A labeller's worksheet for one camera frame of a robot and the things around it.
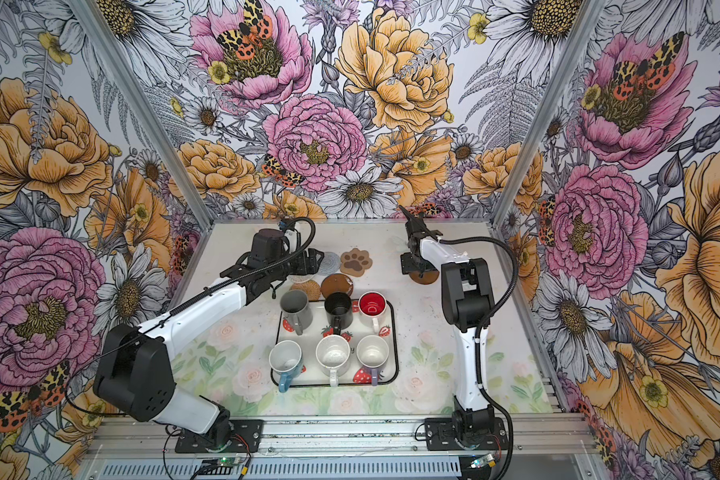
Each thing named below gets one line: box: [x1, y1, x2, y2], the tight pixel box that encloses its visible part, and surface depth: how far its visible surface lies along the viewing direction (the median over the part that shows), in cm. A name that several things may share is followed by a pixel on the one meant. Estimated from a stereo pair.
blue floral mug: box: [268, 339, 303, 393], surface depth 80 cm
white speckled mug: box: [315, 334, 351, 387], surface depth 81 cm
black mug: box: [324, 291, 353, 335], surface depth 91 cm
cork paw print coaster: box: [340, 248, 373, 277], surface depth 111 cm
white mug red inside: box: [358, 290, 387, 333], surface depth 93 cm
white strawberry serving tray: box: [274, 300, 399, 385], surface depth 87 cm
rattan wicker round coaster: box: [290, 279, 321, 301], surface depth 104 cm
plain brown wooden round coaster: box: [409, 270, 440, 285], surface depth 107 cm
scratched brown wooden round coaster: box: [321, 273, 354, 298], surface depth 105 cm
